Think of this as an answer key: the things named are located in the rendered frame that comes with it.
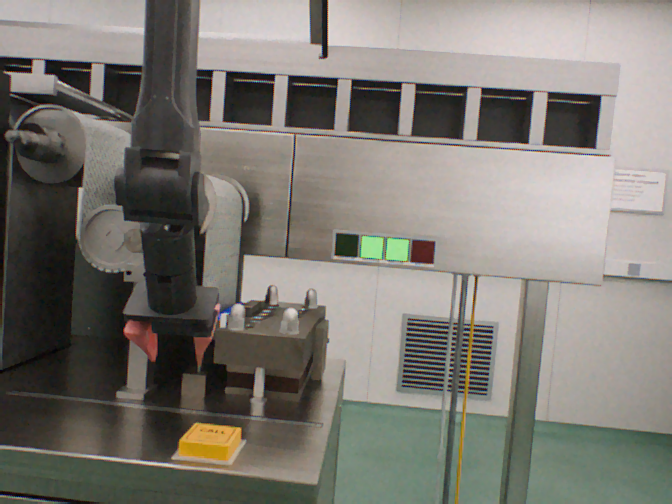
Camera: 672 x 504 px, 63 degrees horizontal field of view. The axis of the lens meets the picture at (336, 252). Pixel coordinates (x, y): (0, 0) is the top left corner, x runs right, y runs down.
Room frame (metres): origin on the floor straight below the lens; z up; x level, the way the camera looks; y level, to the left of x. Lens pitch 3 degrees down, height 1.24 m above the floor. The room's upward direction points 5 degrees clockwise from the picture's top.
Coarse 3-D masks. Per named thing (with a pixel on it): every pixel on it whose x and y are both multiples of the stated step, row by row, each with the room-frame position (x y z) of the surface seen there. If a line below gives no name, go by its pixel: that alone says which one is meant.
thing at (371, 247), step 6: (366, 240) 1.30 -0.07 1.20; (372, 240) 1.30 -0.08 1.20; (378, 240) 1.30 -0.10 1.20; (366, 246) 1.30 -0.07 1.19; (372, 246) 1.30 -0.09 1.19; (378, 246) 1.30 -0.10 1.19; (366, 252) 1.30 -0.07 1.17; (372, 252) 1.30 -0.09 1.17; (378, 252) 1.30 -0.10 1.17; (378, 258) 1.30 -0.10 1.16
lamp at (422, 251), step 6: (414, 246) 1.30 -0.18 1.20; (420, 246) 1.29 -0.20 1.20; (426, 246) 1.29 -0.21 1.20; (432, 246) 1.29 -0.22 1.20; (414, 252) 1.30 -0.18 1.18; (420, 252) 1.29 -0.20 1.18; (426, 252) 1.29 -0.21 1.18; (432, 252) 1.29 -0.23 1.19; (414, 258) 1.30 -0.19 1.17; (420, 258) 1.29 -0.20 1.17; (426, 258) 1.29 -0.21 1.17; (432, 258) 1.29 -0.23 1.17
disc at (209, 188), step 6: (204, 174) 1.00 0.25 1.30; (204, 180) 1.00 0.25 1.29; (210, 186) 1.00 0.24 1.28; (210, 192) 1.00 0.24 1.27; (210, 198) 1.00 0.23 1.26; (210, 204) 1.00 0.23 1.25; (216, 204) 1.00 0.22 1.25; (210, 210) 1.00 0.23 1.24; (210, 216) 1.00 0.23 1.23; (204, 222) 1.00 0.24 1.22; (210, 222) 1.00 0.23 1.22; (204, 228) 1.00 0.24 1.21
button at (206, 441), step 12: (192, 432) 0.76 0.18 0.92; (204, 432) 0.77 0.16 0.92; (216, 432) 0.77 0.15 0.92; (228, 432) 0.77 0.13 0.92; (240, 432) 0.79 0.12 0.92; (180, 444) 0.73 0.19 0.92; (192, 444) 0.73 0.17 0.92; (204, 444) 0.73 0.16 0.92; (216, 444) 0.73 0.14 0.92; (228, 444) 0.73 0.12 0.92; (192, 456) 0.73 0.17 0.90; (204, 456) 0.73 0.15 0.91; (216, 456) 0.73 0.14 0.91; (228, 456) 0.73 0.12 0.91
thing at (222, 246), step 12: (216, 240) 1.06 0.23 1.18; (228, 240) 1.14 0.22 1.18; (216, 252) 1.06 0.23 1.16; (228, 252) 1.15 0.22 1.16; (204, 264) 1.01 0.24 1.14; (216, 264) 1.07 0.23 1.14; (228, 264) 1.16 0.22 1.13; (204, 276) 1.01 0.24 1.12; (216, 276) 1.07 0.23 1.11; (228, 276) 1.16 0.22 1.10; (228, 288) 1.17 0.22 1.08; (228, 300) 1.18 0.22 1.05
